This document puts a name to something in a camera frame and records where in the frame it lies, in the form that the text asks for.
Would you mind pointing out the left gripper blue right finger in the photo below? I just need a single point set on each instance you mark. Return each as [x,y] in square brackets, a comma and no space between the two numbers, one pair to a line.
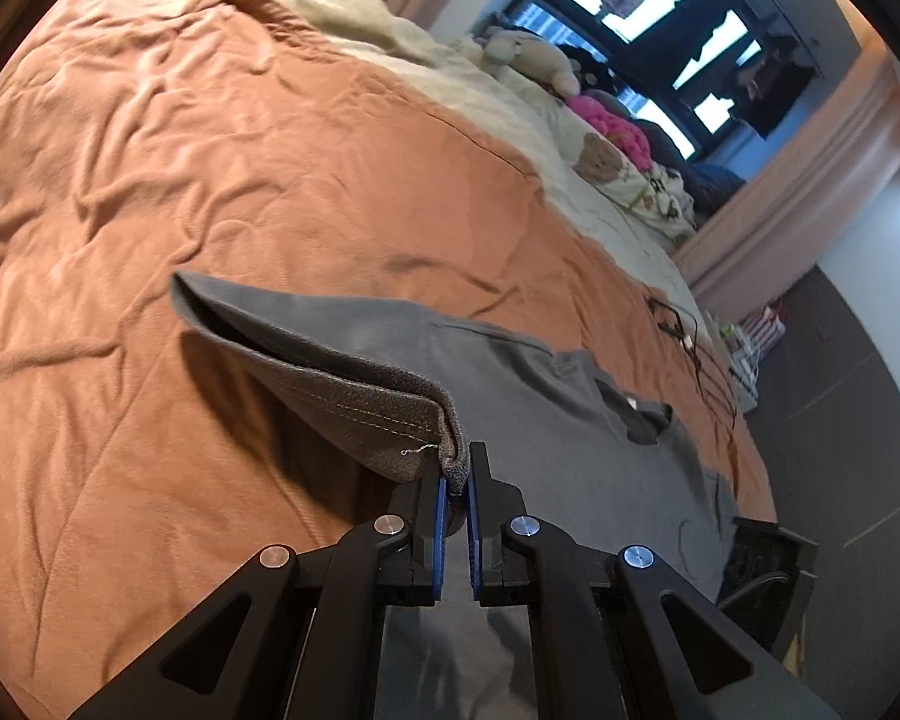
[479,467]

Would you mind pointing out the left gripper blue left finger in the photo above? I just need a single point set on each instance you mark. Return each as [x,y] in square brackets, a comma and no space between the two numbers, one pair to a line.
[439,538]

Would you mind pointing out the grey t-shirt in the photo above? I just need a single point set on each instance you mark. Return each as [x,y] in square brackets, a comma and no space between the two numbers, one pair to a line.
[394,385]

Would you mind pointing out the white bedside drawer cabinet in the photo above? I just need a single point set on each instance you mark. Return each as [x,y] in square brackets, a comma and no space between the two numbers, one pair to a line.
[742,362]

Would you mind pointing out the striped bag on cabinet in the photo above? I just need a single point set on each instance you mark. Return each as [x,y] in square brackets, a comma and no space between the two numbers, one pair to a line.
[764,328]

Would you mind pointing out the orange bed blanket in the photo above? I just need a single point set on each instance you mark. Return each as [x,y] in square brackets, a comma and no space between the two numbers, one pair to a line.
[144,138]

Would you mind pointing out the bear print cream quilt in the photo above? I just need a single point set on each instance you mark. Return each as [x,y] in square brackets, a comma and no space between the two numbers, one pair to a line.
[657,198]

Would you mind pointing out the right pink curtain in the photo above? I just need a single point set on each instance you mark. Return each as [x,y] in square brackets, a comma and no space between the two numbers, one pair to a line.
[777,227]

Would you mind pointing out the pink fluffy item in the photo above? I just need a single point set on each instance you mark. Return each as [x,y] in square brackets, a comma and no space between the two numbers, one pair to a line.
[622,133]

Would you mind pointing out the beige plush toy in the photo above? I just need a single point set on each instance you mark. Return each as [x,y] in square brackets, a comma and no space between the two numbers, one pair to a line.
[532,57]

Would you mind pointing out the cream bed sheet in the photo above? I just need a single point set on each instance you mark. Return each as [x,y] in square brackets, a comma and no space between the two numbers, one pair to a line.
[608,285]

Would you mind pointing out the hanging black coat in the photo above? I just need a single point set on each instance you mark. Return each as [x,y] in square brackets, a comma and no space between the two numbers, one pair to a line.
[765,100]

